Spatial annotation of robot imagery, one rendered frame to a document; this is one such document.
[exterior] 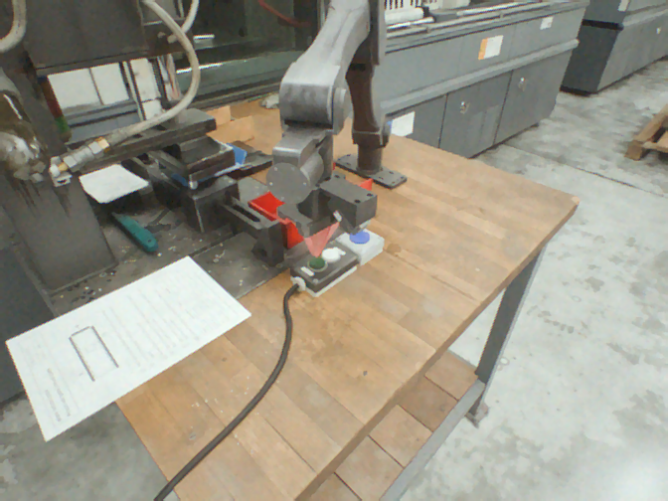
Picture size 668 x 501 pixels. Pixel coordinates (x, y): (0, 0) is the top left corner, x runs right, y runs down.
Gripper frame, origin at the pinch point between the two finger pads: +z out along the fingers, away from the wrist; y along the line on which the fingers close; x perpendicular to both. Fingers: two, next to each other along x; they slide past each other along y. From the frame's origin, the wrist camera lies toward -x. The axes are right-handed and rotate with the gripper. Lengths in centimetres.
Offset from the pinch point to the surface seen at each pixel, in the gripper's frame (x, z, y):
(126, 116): 95, 3, 9
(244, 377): -7.3, 7.0, -20.7
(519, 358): -21, 94, 95
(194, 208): 27.0, 0.3, -6.9
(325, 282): -3.2, 4.6, -0.7
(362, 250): -2.7, 3.2, 9.2
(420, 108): 86, 32, 164
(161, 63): 34.6, -24.3, -3.5
